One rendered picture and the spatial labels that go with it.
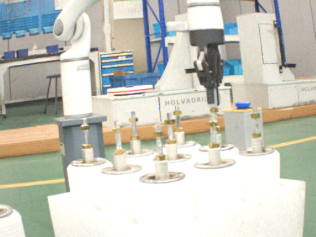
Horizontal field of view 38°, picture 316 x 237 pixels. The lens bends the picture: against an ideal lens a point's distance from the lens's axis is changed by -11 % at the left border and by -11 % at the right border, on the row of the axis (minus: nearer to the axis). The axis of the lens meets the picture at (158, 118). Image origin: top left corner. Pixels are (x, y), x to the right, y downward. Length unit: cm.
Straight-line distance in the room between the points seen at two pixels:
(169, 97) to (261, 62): 80
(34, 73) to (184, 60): 619
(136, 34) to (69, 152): 609
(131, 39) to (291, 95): 419
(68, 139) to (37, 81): 791
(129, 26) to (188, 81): 414
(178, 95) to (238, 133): 205
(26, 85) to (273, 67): 638
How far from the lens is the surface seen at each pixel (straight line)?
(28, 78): 937
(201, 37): 102
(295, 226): 101
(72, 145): 149
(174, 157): 98
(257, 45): 366
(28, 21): 703
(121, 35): 746
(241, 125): 119
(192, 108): 328
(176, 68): 341
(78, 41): 155
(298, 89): 376
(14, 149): 292
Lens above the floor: 43
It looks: 6 degrees down
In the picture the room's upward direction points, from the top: 5 degrees counter-clockwise
